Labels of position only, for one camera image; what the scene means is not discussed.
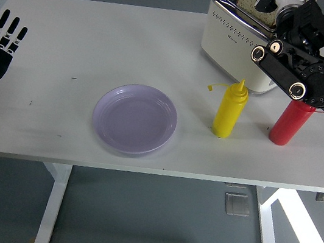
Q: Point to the brown-crusted bread slice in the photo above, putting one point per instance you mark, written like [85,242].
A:
[247,2]

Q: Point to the cream white two-slot toaster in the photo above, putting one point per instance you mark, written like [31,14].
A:
[228,52]

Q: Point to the purple round plate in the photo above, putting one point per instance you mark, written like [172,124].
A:
[134,120]

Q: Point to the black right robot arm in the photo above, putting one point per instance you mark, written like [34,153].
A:
[322,82]

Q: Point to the red squeeze bottle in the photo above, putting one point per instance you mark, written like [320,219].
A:
[287,126]

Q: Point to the yellow squeeze bottle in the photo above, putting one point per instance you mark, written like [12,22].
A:
[228,113]

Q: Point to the white table leg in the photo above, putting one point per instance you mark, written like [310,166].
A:
[53,203]
[268,237]

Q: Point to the grey metal floor hatch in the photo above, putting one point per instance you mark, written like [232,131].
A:
[237,205]

